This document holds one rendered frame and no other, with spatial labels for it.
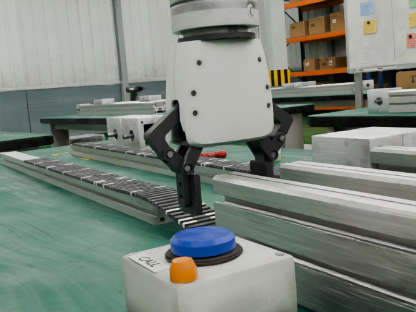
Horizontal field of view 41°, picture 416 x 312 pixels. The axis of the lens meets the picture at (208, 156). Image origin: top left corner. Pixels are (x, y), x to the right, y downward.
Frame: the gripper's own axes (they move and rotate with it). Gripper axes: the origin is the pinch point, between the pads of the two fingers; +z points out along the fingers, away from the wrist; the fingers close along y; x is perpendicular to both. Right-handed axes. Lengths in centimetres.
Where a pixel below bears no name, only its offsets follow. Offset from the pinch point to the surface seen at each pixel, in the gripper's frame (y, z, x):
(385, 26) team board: -261, -39, -214
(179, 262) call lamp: 16.2, -1.7, 21.0
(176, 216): 2.2, 3.1, -7.5
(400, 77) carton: -359, -5, -288
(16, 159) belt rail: 2, 3, -90
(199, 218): 0.1, 3.5, -6.2
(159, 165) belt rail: -18, 4, -54
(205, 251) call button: 13.8, -1.4, 19.4
